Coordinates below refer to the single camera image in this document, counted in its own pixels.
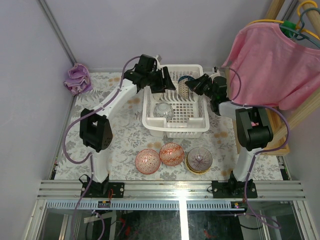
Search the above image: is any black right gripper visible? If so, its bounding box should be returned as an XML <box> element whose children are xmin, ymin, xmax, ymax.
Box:
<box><xmin>185</xmin><ymin>74</ymin><xmax>216</xmax><ymax>101</ymax></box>

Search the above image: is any blue triangle pattern bowl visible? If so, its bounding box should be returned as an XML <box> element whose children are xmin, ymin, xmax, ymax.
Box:
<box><xmin>178</xmin><ymin>75</ymin><xmax>195</xmax><ymax>82</ymax></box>

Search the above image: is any brown checker pattern bowl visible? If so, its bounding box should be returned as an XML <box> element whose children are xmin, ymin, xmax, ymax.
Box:
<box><xmin>178</xmin><ymin>79</ymin><xmax>190</xmax><ymax>99</ymax></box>

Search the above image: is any white plastic dish rack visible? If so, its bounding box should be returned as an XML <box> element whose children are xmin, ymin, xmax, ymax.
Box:
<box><xmin>142</xmin><ymin>64</ymin><xmax>210</xmax><ymax>139</ymax></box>

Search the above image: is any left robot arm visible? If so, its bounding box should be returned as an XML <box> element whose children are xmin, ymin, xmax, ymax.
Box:
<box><xmin>79</xmin><ymin>54</ymin><xmax>176</xmax><ymax>198</ymax></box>

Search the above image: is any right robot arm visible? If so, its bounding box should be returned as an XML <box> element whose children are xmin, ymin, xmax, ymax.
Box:
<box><xmin>184</xmin><ymin>74</ymin><xmax>274</xmax><ymax>198</ymax></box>

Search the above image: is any pink t-shirt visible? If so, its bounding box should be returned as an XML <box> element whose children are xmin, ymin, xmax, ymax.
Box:
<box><xmin>223</xmin><ymin>22</ymin><xmax>320</xmax><ymax>111</ymax></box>

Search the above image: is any purple striped bowl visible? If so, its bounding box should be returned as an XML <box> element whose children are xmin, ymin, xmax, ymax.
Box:
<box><xmin>186</xmin><ymin>147</ymin><xmax>213</xmax><ymax>171</ymax></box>

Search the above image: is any floral table mat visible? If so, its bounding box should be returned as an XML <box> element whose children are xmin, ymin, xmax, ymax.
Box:
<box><xmin>54</xmin><ymin>72</ymin><xmax>283</xmax><ymax>181</ymax></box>

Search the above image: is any red eye pattern bowl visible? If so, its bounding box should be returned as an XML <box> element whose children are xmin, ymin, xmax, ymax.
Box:
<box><xmin>135</xmin><ymin>148</ymin><xmax>161</xmax><ymax>175</ymax></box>

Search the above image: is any yellow rimmed bottom bowl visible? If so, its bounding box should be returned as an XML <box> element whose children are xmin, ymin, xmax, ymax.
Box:
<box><xmin>185</xmin><ymin>163</ymin><xmax>210</xmax><ymax>175</ymax></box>

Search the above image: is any purple folded cloth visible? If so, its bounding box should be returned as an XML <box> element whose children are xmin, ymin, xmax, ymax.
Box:
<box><xmin>63</xmin><ymin>63</ymin><xmax>93</xmax><ymax>96</ymax></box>

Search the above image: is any green clothes hanger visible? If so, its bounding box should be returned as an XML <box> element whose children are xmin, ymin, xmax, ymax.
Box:
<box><xmin>279</xmin><ymin>5</ymin><xmax>320</xmax><ymax>42</ymax></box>

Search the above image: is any yellow clothes hanger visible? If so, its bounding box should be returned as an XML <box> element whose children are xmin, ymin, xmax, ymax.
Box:
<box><xmin>247</xmin><ymin>0</ymin><xmax>320</xmax><ymax>49</ymax></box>

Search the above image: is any wooden hanging rod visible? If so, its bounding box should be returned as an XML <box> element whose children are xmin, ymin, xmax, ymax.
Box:
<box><xmin>298</xmin><ymin>0</ymin><xmax>320</xmax><ymax>36</ymax></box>

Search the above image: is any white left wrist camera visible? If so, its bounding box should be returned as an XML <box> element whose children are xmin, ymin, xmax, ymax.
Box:
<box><xmin>154</xmin><ymin>54</ymin><xmax>162</xmax><ymax>69</ymax></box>

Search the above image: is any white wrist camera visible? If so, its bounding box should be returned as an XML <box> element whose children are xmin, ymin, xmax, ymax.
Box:
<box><xmin>211</xmin><ymin>66</ymin><xmax>221</xmax><ymax>79</ymax></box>
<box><xmin>154</xmin><ymin>54</ymin><xmax>162</xmax><ymax>69</ymax></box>

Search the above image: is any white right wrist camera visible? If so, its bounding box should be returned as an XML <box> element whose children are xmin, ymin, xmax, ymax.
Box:
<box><xmin>211</xmin><ymin>66</ymin><xmax>221</xmax><ymax>79</ymax></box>

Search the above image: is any aluminium mounting rail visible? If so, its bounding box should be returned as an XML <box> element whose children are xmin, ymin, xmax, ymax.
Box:
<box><xmin>37</xmin><ymin>180</ymin><xmax>306</xmax><ymax>201</ymax></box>

